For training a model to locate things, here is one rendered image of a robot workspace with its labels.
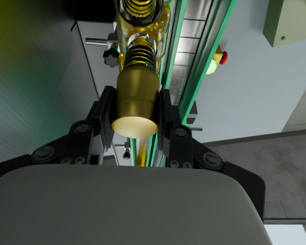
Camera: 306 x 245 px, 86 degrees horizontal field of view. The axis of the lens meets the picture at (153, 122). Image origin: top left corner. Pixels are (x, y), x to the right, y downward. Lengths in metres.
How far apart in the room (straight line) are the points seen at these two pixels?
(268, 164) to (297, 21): 2.39
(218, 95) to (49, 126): 0.65
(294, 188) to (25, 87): 2.79
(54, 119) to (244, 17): 0.54
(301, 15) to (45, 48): 0.54
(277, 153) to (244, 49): 2.38
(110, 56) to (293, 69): 0.68
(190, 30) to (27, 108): 0.34
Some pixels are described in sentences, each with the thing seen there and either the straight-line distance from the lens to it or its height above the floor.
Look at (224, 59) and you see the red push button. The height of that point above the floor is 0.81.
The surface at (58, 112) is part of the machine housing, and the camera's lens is 0.35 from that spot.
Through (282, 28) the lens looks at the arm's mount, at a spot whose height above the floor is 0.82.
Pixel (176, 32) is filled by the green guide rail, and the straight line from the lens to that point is 0.33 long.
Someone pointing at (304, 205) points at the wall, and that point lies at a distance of 2.81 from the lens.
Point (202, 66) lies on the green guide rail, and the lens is 0.39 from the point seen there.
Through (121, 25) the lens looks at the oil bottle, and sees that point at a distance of 0.19.
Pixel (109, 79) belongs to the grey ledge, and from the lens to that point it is 0.52.
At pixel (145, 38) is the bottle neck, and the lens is 0.17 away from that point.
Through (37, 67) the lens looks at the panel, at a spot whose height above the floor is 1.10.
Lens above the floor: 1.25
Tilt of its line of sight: 34 degrees down
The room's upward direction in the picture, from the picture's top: 179 degrees counter-clockwise
